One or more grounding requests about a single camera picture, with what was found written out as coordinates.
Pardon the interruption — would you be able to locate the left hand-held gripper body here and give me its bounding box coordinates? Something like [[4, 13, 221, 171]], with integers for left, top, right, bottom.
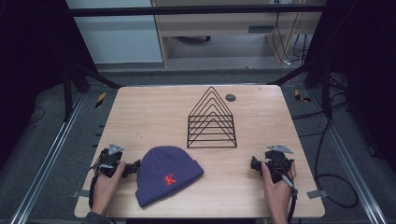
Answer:
[[96, 142, 125, 179]]

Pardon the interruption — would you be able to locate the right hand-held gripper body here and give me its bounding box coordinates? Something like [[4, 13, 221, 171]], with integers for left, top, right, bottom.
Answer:
[[263, 144, 295, 185]]

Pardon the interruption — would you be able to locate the purple knit beanie hat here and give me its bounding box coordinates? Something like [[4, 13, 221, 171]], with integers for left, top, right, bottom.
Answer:
[[134, 145, 205, 209]]

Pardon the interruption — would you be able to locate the black wire triangular rack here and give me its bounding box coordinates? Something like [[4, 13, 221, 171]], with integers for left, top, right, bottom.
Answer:
[[186, 86, 238, 149]]

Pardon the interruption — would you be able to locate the person's left hand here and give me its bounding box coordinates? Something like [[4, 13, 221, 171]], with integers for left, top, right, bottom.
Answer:
[[91, 159, 127, 217]]

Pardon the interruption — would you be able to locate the person's right hand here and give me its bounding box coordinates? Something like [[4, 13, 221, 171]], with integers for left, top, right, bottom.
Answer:
[[261, 161, 297, 218]]

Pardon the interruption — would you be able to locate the yellow black hazard tape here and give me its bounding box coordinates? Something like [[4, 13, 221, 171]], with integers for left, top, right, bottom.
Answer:
[[293, 89, 312, 104], [94, 91, 107, 110]]

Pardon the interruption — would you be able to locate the black metal stand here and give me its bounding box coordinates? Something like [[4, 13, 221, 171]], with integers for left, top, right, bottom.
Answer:
[[62, 60, 125, 123], [267, 59, 332, 119]]

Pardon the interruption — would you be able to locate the black curtain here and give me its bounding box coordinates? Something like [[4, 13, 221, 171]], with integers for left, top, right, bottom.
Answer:
[[304, 0, 396, 174], [0, 0, 98, 171]]

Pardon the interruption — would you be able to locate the white cabinet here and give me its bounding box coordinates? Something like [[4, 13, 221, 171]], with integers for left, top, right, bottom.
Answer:
[[64, 0, 164, 65]]

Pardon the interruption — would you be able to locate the light wooden desk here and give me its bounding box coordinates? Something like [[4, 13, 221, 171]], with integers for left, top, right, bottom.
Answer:
[[150, 0, 328, 69]]

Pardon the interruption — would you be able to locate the black horizontal metal bar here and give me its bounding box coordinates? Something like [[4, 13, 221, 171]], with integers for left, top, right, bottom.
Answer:
[[67, 4, 328, 18]]

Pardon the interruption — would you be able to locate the left hand-held gripper cable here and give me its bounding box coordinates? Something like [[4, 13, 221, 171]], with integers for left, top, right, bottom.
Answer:
[[88, 161, 108, 211]]

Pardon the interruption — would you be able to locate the hand-held gripper cable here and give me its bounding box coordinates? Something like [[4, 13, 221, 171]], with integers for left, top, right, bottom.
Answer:
[[274, 161, 299, 224], [88, 161, 108, 211]]

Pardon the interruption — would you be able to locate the right hand-held gripper cable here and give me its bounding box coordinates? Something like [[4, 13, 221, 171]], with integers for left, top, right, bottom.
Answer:
[[274, 161, 299, 224]]

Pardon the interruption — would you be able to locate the grey metal table bracket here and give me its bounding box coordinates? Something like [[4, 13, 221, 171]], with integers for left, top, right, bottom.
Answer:
[[305, 189, 329, 200], [71, 189, 91, 199]]

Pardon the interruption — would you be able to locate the black floor cable loop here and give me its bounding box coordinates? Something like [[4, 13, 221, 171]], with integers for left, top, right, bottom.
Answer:
[[291, 90, 360, 209]]

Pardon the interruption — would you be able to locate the aluminium floor rail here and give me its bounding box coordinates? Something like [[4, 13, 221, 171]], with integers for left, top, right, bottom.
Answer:
[[307, 88, 389, 224], [8, 92, 87, 224]]

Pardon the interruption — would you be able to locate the bundle of hanging desk cables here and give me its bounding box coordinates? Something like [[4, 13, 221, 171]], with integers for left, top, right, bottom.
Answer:
[[271, 0, 312, 67]]

